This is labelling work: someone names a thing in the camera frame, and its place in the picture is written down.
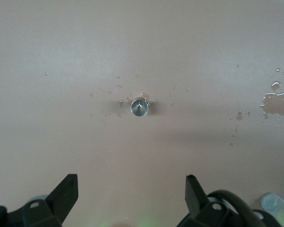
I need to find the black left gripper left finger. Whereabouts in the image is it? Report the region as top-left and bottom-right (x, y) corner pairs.
(0, 174), (79, 227)

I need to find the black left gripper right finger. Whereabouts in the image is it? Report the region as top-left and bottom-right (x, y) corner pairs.
(177, 175), (242, 227)

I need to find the steel double cone jigger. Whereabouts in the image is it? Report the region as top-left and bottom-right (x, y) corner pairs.
(130, 99), (149, 118)

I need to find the green bottle with clear base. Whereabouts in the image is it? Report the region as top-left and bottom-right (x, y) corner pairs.
(261, 192), (284, 227)

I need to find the brown table mat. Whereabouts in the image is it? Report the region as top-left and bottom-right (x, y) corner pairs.
(0, 0), (284, 227)

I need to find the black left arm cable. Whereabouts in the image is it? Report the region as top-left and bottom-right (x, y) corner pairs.
(207, 190), (267, 227)

